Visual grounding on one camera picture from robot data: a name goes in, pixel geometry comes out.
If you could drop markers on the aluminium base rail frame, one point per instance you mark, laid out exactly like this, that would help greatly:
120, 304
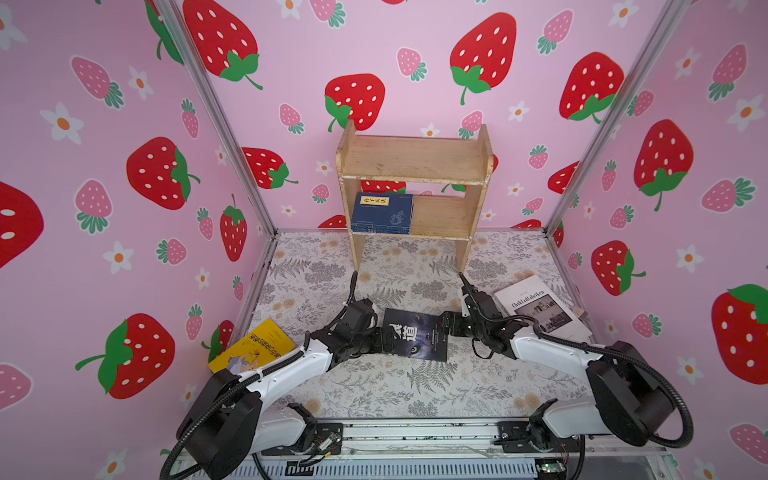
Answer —
459, 448

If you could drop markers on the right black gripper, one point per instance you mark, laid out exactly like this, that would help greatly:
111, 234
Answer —
453, 327

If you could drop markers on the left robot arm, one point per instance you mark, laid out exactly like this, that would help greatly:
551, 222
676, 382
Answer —
229, 420

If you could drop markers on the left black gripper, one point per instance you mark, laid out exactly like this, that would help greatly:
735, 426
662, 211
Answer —
378, 333

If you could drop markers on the wooden two-tier bookshelf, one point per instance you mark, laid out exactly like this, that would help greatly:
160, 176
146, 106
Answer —
469, 163

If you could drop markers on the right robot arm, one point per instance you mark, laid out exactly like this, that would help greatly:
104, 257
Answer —
628, 398

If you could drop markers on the white photo cover book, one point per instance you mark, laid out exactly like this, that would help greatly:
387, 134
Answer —
532, 297

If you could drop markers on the black wolf cover book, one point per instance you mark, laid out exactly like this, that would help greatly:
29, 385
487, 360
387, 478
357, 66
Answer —
414, 335

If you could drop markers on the yellow cover book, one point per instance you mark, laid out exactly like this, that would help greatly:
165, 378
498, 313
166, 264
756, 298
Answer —
263, 345

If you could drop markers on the blue book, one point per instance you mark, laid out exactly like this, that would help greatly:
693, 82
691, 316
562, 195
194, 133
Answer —
382, 213

